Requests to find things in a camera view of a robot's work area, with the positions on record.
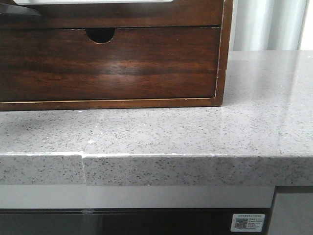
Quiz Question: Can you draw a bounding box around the white pleated curtain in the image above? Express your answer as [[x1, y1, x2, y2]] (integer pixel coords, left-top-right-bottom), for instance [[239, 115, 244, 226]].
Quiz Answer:
[[230, 0, 313, 52]]

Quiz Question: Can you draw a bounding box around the black glass appliance door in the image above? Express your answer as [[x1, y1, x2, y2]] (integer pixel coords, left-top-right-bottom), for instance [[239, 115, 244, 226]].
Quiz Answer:
[[0, 208, 270, 235]]

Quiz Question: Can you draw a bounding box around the dark wooden drawer cabinet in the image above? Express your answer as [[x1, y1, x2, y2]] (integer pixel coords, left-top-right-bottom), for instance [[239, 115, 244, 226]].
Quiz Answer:
[[0, 0, 233, 111]]

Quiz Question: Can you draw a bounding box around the grey cabinet panel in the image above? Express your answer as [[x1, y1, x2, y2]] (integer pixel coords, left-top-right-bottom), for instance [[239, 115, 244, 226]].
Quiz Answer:
[[268, 193, 313, 235]]

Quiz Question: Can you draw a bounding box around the wooden drawer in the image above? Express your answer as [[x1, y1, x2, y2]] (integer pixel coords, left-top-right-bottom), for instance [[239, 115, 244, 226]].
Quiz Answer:
[[0, 0, 224, 29], [0, 27, 220, 101]]

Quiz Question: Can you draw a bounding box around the white QR code sticker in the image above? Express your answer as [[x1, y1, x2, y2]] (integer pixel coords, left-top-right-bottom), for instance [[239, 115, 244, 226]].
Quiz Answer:
[[230, 213, 265, 232]]

